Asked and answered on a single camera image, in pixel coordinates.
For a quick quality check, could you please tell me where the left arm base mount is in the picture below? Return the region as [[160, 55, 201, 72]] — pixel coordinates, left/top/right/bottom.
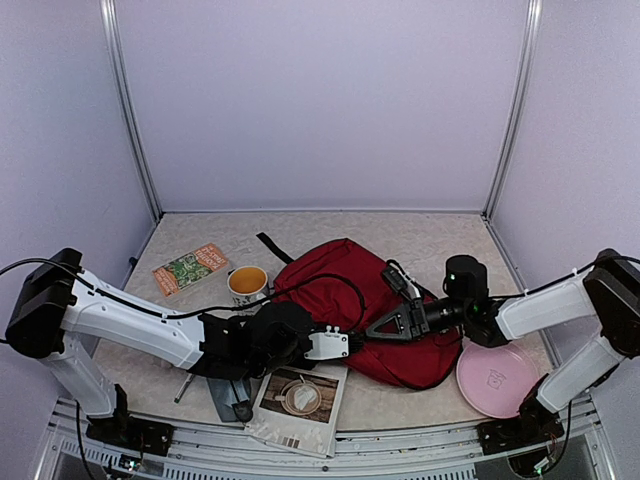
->
[[87, 384, 174, 457]]

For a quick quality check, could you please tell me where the aluminium frame post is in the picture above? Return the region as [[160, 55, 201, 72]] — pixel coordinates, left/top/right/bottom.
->
[[100, 0, 164, 225], [482, 0, 543, 223]]

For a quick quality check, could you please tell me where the orange green paperback book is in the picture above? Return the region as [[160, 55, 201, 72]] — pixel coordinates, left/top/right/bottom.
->
[[152, 243, 231, 298]]

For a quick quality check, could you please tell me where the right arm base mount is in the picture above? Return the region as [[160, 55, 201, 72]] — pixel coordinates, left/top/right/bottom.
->
[[476, 397, 565, 455]]

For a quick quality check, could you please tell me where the right aluminium frame post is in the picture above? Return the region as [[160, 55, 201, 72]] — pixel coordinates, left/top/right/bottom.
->
[[482, 0, 543, 223]]

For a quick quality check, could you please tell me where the green white pen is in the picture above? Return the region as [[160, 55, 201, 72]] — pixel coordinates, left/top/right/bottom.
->
[[174, 373, 195, 404]]

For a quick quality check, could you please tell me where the coffee cover notebook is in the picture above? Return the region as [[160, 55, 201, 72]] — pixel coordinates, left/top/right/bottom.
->
[[245, 364, 348, 459]]

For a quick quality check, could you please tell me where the white mug with tea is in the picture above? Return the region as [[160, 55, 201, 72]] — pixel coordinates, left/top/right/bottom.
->
[[227, 266, 270, 307]]

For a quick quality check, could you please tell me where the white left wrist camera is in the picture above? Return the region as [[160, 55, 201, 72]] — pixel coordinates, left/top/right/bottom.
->
[[304, 325, 350, 361]]

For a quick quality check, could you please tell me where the aluminium front rail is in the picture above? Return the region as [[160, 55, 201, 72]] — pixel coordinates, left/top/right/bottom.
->
[[34, 397, 616, 480]]

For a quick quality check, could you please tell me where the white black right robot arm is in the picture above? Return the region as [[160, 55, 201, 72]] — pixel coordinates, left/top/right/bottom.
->
[[365, 249, 639, 444]]

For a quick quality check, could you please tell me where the left aluminium frame post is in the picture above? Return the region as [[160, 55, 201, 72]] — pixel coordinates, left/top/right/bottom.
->
[[100, 0, 164, 225]]

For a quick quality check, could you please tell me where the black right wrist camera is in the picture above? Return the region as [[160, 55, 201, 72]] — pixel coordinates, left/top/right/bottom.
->
[[381, 259, 424, 304]]

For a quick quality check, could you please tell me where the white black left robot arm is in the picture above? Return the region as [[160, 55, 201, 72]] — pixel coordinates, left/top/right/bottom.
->
[[5, 248, 314, 445]]

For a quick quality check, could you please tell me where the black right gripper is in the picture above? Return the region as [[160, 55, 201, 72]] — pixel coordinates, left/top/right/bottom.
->
[[365, 297, 470, 346]]

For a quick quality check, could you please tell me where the grey pencil case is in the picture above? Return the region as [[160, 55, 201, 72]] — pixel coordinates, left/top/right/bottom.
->
[[207, 378, 253, 423]]

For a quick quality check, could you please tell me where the pink plate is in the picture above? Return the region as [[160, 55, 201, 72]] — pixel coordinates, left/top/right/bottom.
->
[[456, 343, 540, 419]]

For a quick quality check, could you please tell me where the red student backpack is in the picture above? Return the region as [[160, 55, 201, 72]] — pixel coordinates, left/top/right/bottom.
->
[[257, 232, 463, 391]]

